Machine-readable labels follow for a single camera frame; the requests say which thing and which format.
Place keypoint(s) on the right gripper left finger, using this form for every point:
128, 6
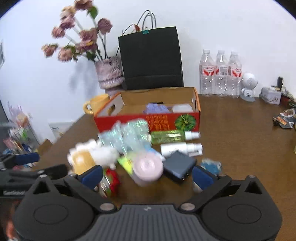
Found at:
83, 187

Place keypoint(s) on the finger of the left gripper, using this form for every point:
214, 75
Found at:
26, 158

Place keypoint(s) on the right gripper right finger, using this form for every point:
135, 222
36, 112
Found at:
210, 187

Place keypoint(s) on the yellow white plush toy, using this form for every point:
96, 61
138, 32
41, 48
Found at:
86, 155

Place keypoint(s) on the lavender knit drawstring pouch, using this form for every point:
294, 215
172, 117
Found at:
154, 108

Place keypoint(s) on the blue small wrapped item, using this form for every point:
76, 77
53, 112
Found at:
214, 167

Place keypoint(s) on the dark blue power adapter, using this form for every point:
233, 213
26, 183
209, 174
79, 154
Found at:
178, 166

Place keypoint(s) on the white spray bottle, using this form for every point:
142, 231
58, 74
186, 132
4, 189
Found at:
189, 149

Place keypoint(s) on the yellow green packet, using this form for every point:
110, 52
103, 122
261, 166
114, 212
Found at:
127, 164

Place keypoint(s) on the white canvas picture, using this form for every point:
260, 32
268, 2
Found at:
59, 128

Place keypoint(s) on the pink round jar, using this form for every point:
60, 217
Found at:
147, 167

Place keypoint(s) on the crinkled clear plastic bag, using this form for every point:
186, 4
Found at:
132, 136

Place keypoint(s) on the green spray bottle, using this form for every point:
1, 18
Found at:
174, 136

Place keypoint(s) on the yellow ceramic mug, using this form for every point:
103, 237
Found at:
94, 105

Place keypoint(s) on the white plastic container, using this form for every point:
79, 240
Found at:
182, 108

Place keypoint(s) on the red orange cardboard box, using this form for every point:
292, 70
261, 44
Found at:
129, 105

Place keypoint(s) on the dark snack packet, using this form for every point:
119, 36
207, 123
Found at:
285, 119

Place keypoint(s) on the clear water bottle right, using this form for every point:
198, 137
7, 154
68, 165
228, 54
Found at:
234, 75

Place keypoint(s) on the clear water bottle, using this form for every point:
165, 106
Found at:
234, 75
221, 74
207, 73

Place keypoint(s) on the small white tin box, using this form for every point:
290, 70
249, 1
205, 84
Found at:
270, 95

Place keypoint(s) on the purple white ceramic vase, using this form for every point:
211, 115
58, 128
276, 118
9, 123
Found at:
110, 75

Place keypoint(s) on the white astronaut figurine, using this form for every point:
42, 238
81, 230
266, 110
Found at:
249, 83

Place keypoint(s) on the clear water bottle middle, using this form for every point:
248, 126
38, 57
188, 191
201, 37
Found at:
221, 74

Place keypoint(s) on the clear water bottle left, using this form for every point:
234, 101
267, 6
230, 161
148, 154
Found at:
207, 73

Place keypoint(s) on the dried pink flower bouquet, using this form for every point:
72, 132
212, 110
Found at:
89, 43

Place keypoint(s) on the black paper shopping bag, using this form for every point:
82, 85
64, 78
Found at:
151, 60

